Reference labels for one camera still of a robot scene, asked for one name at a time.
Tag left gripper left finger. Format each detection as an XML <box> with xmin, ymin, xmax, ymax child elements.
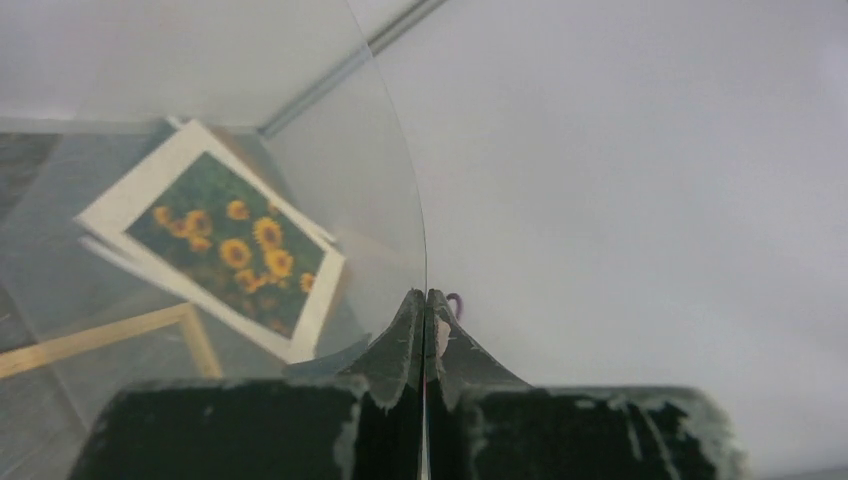
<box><xmin>70</xmin><ymin>289</ymin><xmax>425</xmax><ymax>479</ymax></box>

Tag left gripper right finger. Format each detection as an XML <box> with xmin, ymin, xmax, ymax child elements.
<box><xmin>424</xmin><ymin>290</ymin><xmax>748</xmax><ymax>479</ymax></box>

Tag clear glass pane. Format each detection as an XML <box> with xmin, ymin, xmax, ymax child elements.
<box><xmin>1</xmin><ymin>1</ymin><xmax>426</xmax><ymax>479</ymax></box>

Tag right aluminium corner post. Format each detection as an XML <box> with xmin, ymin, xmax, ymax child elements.
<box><xmin>256</xmin><ymin>0</ymin><xmax>446</xmax><ymax>139</ymax></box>

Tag sunflower photo white border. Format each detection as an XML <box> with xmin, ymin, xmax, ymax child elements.
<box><xmin>87</xmin><ymin>154</ymin><xmax>340</xmax><ymax>364</ymax></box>

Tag wooden picture frame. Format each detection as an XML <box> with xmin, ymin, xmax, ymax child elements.
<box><xmin>1</xmin><ymin>303</ymin><xmax>224</xmax><ymax>379</ymax></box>

